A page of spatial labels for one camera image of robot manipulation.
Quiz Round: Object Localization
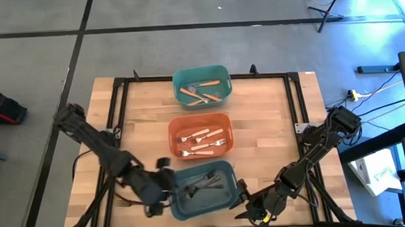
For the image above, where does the black beam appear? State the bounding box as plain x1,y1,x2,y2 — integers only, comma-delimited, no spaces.
337,119,405,165

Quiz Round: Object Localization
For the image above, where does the teal plastic bin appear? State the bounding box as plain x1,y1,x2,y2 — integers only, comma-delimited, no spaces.
171,63,235,112

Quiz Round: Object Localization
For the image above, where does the black aluminium table frame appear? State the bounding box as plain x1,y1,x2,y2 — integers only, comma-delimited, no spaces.
56,58,359,227

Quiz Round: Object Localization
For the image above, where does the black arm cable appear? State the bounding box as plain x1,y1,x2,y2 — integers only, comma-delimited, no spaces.
70,149,96,184

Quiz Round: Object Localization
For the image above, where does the silver mounting plate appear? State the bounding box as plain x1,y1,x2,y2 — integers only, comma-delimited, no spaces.
103,127,122,140
294,121,311,135

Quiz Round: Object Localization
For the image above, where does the black fork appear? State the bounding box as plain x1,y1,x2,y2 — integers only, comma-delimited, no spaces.
187,171,218,190
178,184,225,192
114,196,143,209
191,175,224,193

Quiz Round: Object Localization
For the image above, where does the white cardboard box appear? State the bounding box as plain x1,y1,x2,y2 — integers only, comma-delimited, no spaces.
346,147,404,199

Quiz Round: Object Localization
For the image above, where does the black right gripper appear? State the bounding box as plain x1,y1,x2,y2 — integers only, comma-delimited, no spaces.
227,176,289,227

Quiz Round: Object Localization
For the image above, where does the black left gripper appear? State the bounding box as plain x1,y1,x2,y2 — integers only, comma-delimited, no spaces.
130,156,178,219

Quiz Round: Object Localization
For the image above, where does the black floor cable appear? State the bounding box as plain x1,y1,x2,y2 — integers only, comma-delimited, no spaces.
348,70,404,114

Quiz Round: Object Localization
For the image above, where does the fork with pale pink handle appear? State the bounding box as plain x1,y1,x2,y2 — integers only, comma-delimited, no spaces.
178,128,212,144
189,138,228,153
193,128,225,144
179,148,216,158

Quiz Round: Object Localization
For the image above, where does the black stand foot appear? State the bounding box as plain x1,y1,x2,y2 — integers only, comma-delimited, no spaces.
356,63,401,76

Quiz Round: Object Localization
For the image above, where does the orange plastic bin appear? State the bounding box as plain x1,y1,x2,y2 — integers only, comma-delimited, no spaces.
166,111,235,162

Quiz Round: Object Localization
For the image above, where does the dark blue plastic bin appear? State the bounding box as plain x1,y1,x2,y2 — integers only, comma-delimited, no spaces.
167,159,242,222

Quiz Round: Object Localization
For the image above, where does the fork with orange handle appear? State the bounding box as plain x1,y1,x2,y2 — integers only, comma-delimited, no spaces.
188,84,224,104
178,85,210,106
186,91,222,107
186,79,222,94

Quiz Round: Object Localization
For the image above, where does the grey floor cable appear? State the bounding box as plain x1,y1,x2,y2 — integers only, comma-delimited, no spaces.
359,91,405,125

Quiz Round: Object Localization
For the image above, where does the dark tripod stand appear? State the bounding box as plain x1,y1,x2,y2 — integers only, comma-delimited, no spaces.
307,0,354,34

